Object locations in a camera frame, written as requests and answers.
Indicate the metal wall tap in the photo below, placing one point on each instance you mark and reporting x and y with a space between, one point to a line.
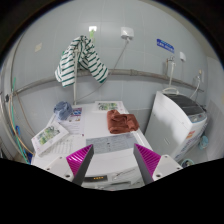
170 60

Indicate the green and white wall hook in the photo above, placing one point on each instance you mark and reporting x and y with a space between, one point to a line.
92 33

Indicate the leaflet with blue-red print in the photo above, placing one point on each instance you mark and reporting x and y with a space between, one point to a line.
76 115

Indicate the white front-loading washing machine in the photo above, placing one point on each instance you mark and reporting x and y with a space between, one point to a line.
100 126

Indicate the white top-loading washing machine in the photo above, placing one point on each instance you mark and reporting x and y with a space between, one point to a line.
166 126

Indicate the beige wall sticker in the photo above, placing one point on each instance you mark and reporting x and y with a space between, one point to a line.
38 47

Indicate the brown towel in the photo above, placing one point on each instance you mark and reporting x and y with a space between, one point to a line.
120 122

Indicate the blue-grey crumpled cloth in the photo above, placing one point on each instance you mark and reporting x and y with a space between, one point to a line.
63 110

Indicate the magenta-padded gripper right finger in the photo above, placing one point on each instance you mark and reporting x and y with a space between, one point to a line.
150 161

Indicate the grey wall pipe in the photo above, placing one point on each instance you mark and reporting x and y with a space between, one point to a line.
133 71

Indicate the green-white striped shirt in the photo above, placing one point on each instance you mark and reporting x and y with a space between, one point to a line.
70 66

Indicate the white wall socket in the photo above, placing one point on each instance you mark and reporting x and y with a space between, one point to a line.
127 33

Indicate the flat booklet with green picture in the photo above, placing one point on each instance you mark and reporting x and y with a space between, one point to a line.
107 106

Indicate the large booklet with green picture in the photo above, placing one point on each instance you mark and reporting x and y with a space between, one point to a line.
48 135

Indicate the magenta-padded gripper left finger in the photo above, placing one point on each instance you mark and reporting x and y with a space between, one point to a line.
78 161

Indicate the blue wall sign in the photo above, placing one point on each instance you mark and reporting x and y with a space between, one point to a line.
165 45

